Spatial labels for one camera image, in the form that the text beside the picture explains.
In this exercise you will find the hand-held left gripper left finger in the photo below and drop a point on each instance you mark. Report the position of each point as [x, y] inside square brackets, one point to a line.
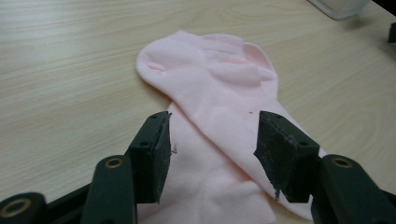
[149, 155]

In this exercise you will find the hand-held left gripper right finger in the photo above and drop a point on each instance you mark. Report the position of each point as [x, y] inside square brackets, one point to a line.
[286, 155]

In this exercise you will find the white rectangular box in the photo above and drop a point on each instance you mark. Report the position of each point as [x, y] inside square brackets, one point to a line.
[339, 7]

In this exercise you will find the pink sock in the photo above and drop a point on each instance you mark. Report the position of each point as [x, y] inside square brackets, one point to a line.
[202, 186]
[218, 77]

